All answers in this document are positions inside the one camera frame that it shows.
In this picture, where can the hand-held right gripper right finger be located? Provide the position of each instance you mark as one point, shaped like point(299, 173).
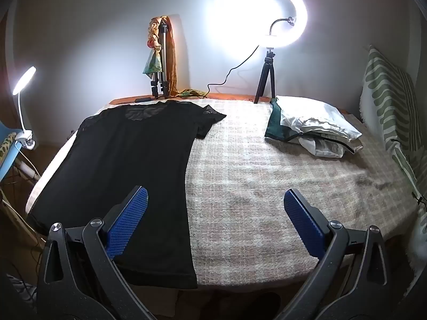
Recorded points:
point(303, 221)

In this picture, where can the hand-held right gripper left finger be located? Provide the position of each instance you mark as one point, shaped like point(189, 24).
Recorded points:
point(128, 220)

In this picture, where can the black t-shirt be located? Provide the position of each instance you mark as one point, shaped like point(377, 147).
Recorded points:
point(126, 173)

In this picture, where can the beige checked blanket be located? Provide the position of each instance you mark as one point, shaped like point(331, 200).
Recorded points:
point(250, 190)

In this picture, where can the silver grey garment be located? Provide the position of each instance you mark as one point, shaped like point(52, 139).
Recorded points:
point(323, 146)

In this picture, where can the dark green garment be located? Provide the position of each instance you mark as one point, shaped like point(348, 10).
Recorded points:
point(275, 123)

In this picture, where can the blue chair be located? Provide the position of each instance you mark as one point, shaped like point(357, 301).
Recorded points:
point(6, 166)

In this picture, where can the green white striped cushion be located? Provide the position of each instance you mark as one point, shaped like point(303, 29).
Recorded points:
point(380, 90)

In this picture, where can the small black tripod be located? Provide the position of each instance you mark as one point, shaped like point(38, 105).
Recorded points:
point(267, 73)

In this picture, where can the colourful patterned scarf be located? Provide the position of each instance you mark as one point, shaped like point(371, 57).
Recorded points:
point(151, 63)

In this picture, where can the orange cloth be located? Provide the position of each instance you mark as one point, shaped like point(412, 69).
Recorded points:
point(172, 60)

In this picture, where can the silver tripod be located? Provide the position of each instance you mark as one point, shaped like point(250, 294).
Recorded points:
point(163, 56)

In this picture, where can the white clip lamp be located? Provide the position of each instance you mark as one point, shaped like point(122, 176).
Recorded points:
point(25, 80)

